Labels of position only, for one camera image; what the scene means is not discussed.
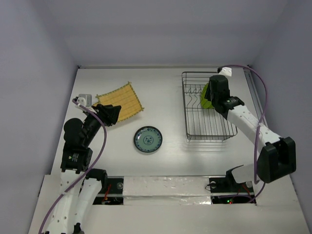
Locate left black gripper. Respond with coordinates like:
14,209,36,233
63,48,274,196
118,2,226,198
83,103,120,145

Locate square bamboo tray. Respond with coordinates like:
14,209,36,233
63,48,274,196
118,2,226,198
94,82,144,122

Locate blue patterned plate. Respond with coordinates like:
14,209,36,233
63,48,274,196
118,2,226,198
133,126,163,154

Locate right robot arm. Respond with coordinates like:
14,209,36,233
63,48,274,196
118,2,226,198
205,75,297,191

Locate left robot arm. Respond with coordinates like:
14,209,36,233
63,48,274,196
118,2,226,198
39,104,121,234

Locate green plate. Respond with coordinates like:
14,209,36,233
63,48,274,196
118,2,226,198
200,83,214,109

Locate black wire dish rack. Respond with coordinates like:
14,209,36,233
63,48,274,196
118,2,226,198
181,71,238,142

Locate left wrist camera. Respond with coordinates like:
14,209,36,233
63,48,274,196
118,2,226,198
74,94,93,108

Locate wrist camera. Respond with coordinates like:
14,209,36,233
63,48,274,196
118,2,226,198
217,67,232,77
74,94,93,108

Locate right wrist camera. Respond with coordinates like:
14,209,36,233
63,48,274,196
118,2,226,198
217,67,232,77

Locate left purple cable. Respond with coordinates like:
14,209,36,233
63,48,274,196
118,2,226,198
36,99,108,234

